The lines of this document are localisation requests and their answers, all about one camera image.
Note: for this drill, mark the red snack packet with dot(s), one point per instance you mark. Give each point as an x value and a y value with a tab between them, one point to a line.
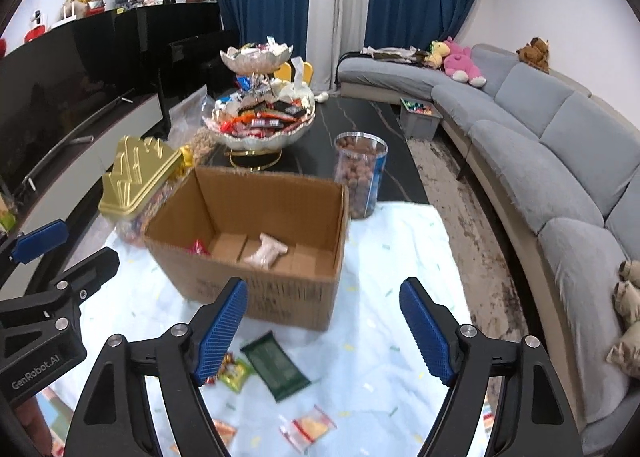
199	248

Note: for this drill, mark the yellow plush toy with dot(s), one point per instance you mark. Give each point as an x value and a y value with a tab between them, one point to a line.
436	54

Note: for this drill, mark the patterned rug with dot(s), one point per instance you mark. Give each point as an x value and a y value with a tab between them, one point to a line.
465	217

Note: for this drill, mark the brown cardboard box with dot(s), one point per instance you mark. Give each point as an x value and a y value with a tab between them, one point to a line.
280	297

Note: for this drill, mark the two-tier white bowl stand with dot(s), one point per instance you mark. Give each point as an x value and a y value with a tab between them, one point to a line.
260	139

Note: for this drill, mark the beige plush toy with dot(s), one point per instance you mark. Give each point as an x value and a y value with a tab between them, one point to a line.
627	307

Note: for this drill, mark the gold-lidded candy container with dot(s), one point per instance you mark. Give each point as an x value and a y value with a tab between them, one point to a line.
135	172

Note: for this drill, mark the clear plastic bag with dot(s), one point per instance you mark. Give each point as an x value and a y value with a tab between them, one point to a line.
187	117

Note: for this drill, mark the yellow child chair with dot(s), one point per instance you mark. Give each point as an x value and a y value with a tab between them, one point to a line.
308	73
283	72

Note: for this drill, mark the brown plush toy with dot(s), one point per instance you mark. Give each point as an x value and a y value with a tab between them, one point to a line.
534	54

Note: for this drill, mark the clear packet of orange snack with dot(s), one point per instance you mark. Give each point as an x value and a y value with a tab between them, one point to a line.
310	427

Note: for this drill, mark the dark green snack packet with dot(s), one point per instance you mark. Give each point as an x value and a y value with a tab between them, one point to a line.
275	367

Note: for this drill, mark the clear bag of peanuts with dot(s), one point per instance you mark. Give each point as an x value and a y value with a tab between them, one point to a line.
202	149

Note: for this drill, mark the light green snack packet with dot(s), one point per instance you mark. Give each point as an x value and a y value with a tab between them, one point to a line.
235	373

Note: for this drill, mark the pink plush toy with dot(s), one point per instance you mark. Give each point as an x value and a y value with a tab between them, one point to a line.
460	62

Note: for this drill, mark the white television console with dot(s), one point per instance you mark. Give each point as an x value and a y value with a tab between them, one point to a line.
125	127

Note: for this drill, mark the clear jar of nuts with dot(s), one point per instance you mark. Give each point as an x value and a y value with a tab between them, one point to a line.
360	172

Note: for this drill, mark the white and red toy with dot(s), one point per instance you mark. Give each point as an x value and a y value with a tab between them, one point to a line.
36	27

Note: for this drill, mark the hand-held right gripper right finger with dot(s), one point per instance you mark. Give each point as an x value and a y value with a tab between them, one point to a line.
427	332

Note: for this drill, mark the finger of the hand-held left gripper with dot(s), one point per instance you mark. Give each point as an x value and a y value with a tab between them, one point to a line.
92	269
40	239

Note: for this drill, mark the grey sectional sofa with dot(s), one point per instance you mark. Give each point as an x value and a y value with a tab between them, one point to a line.
540	172

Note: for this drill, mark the white snack packet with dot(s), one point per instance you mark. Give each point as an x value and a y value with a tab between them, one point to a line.
265	252

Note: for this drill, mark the pile of clothes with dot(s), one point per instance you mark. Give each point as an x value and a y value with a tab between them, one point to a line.
392	53

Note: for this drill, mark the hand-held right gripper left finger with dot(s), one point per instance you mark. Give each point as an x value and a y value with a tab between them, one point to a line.
222	332

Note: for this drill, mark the pile of assorted snack packets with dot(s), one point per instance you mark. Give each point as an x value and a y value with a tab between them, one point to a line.
260	114
255	48

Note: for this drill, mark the black upright piano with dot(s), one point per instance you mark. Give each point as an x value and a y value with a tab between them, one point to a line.
170	32

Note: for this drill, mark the gold and white ornaments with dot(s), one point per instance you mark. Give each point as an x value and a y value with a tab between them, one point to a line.
82	4

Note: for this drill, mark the black flat television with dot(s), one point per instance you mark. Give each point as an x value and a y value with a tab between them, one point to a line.
60	102

